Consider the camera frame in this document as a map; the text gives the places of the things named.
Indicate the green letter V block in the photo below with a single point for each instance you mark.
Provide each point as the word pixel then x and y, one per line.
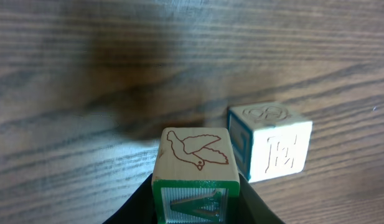
pixel 195 177

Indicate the white letter E block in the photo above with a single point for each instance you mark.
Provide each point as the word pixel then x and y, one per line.
pixel 269 140

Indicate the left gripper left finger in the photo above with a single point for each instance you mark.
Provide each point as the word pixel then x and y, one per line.
pixel 138 209

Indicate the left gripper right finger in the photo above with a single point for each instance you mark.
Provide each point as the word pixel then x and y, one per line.
pixel 251 209

